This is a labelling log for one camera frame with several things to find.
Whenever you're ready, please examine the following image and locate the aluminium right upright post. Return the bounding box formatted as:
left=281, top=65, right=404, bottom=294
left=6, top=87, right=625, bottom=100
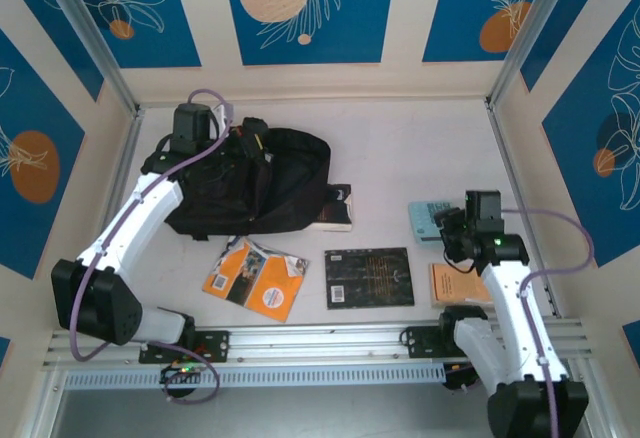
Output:
left=487, top=0, right=589, bottom=109

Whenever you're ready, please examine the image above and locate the black book with barcode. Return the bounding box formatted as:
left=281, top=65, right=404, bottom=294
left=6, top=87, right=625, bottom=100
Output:
left=324, top=246, right=416, bottom=310

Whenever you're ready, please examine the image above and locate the aluminium mounting rail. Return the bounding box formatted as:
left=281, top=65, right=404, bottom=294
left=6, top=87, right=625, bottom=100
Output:
left=42, top=318, right=594, bottom=368

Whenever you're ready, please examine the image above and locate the tan orange paperback book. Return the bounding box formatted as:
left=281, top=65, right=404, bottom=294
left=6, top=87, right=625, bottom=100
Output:
left=428, top=262, right=496, bottom=309

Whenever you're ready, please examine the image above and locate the aluminium upright post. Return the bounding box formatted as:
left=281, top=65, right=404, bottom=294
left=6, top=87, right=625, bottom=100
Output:
left=487, top=0, right=589, bottom=109
left=37, top=0, right=142, bottom=118

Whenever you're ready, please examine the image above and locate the black backpack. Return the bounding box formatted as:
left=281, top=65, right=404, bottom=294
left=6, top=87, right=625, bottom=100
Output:
left=149, top=125, right=333, bottom=242

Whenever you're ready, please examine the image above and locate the aluminium left side rail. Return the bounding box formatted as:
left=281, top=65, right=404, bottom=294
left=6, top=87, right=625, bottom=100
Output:
left=89, top=107, right=147, bottom=264

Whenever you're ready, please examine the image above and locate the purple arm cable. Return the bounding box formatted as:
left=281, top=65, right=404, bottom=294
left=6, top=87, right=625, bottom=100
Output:
left=444, top=207, right=596, bottom=438
left=69, top=88, right=235, bottom=406

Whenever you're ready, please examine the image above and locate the orange photo cover book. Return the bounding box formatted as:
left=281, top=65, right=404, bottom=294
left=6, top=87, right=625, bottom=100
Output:
left=201, top=235, right=309, bottom=323

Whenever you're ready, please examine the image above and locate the aluminium right side rail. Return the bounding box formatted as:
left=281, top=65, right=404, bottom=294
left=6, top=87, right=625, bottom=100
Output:
left=485, top=99, right=561, bottom=319

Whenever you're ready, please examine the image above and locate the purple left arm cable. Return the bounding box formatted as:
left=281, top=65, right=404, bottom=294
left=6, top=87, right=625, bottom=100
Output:
left=69, top=88, right=235, bottom=406

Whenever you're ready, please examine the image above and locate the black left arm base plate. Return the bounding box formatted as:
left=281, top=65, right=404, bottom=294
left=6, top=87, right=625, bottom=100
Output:
left=138, top=328, right=231, bottom=364

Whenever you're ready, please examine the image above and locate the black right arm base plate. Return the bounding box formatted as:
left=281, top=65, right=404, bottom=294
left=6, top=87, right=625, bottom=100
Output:
left=404, top=325, right=471, bottom=360

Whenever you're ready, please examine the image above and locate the grey slotted cable duct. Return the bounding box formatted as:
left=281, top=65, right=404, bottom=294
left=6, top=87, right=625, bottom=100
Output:
left=62, top=361, right=447, bottom=391

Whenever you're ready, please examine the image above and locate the aluminium left upright post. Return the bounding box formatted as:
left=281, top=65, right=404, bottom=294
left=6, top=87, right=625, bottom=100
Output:
left=37, top=0, right=142, bottom=118

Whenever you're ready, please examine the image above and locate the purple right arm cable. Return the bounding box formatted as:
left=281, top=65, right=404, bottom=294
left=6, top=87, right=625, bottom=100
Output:
left=444, top=207, right=596, bottom=438

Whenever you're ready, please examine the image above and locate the black thick paperback book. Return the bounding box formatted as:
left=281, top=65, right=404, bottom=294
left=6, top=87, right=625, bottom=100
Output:
left=312, top=183, right=354, bottom=233

